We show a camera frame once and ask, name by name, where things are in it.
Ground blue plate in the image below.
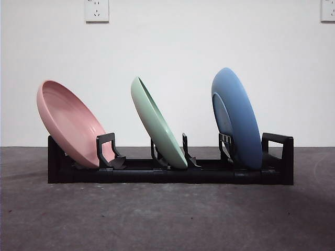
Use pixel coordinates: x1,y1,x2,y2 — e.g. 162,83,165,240
211,67,263,170

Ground pale green plate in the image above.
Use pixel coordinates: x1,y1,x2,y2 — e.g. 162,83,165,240
130,76,188,169

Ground black plastic dish rack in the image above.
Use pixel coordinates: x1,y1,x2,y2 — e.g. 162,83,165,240
47,132,294,186

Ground pink plate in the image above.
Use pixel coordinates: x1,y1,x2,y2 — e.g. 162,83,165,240
36,79,107,169

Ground white wall socket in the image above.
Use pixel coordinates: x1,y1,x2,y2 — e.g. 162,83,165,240
85,0,110,24
320,0,335,23

